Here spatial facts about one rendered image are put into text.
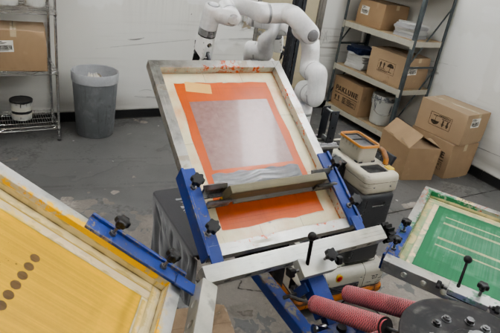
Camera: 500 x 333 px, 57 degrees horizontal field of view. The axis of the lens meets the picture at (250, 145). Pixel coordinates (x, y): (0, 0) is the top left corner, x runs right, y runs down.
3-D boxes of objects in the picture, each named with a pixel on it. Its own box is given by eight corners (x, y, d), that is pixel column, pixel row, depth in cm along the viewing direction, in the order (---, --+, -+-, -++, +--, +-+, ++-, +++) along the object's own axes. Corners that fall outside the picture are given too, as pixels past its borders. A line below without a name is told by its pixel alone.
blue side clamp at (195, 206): (175, 178, 151) (180, 167, 146) (189, 177, 154) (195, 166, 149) (201, 264, 138) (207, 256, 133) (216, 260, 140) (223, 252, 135)
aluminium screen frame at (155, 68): (145, 66, 173) (147, 59, 170) (275, 66, 201) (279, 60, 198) (205, 263, 137) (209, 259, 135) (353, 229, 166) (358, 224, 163)
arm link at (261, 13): (269, 27, 194) (222, 28, 187) (260, 13, 203) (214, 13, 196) (273, 8, 188) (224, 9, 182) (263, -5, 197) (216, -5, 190)
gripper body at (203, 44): (219, 38, 189) (213, 61, 196) (210, 25, 196) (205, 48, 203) (203, 37, 186) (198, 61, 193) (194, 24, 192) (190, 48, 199)
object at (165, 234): (148, 269, 218) (152, 192, 201) (155, 267, 219) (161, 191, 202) (183, 341, 182) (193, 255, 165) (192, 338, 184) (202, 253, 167)
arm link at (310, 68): (316, 18, 210) (336, 26, 194) (307, 94, 226) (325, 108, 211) (288, 18, 206) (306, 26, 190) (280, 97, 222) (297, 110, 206)
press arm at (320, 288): (293, 265, 144) (300, 260, 140) (308, 262, 147) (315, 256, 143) (315, 320, 136) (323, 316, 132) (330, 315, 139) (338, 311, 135)
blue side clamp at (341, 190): (309, 161, 179) (318, 152, 173) (320, 160, 181) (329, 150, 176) (342, 231, 165) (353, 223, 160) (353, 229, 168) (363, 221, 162)
